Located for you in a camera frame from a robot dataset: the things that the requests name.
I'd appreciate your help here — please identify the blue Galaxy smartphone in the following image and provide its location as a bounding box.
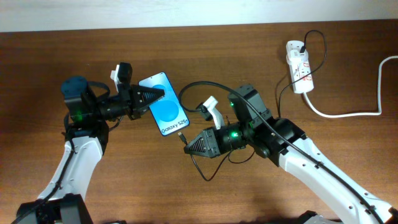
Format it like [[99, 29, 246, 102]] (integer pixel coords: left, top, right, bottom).
[[138, 72, 190, 136]]

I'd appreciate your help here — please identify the black charging cable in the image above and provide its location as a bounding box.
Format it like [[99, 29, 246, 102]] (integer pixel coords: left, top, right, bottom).
[[177, 29, 328, 182]]

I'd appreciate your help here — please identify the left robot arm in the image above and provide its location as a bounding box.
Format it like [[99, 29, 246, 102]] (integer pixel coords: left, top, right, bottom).
[[14, 62, 165, 223]]

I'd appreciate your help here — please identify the white charger adapter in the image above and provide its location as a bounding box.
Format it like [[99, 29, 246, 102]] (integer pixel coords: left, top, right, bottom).
[[286, 49, 308, 65]]

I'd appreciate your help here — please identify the white power strip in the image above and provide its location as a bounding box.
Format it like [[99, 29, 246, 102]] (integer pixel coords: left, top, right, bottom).
[[286, 40, 314, 94]]

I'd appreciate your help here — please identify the white power strip cord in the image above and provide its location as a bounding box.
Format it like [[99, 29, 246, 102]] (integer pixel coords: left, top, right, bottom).
[[303, 55, 398, 119]]

